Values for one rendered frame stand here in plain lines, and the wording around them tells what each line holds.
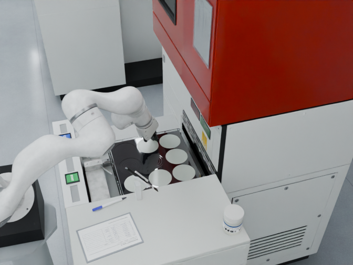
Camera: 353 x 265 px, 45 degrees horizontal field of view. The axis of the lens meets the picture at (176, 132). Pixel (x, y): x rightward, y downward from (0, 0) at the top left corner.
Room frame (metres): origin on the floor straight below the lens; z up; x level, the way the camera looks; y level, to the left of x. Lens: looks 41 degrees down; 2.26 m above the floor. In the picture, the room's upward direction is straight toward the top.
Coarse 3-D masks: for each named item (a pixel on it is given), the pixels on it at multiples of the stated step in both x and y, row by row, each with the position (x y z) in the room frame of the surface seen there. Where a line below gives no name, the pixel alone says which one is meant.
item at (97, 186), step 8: (88, 160) 1.41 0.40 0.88; (88, 176) 1.31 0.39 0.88; (96, 176) 1.31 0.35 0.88; (104, 176) 1.31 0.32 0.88; (88, 184) 1.26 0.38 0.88; (96, 184) 1.26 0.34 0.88; (104, 184) 1.26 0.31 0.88; (96, 192) 1.21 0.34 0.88; (104, 192) 1.21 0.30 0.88; (96, 200) 1.17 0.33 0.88
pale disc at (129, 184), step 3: (129, 177) 1.28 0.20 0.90; (132, 177) 1.28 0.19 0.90; (126, 180) 1.27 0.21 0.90; (129, 180) 1.27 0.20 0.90; (132, 180) 1.27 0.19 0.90; (135, 180) 1.27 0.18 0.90; (126, 183) 1.25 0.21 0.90; (129, 183) 1.25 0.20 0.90; (132, 183) 1.25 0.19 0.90; (126, 186) 1.23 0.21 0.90; (129, 186) 1.23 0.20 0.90; (132, 186) 1.23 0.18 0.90; (141, 186) 1.23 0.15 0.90; (144, 186) 1.23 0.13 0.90; (129, 189) 1.21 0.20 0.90; (132, 189) 1.21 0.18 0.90; (141, 189) 1.22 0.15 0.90
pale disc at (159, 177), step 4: (152, 172) 1.31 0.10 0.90; (156, 172) 1.31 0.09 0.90; (160, 172) 1.31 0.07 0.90; (164, 172) 1.31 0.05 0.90; (168, 172) 1.31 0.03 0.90; (152, 176) 1.29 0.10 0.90; (156, 176) 1.29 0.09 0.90; (160, 176) 1.29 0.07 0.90; (164, 176) 1.29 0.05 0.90; (168, 176) 1.29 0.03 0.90; (152, 180) 1.27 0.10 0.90; (156, 180) 1.27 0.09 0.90; (160, 180) 1.27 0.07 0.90; (164, 180) 1.27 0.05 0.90; (168, 180) 1.27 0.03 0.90; (152, 184) 1.25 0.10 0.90; (156, 184) 1.25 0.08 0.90; (160, 184) 1.25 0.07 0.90; (164, 184) 1.25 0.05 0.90
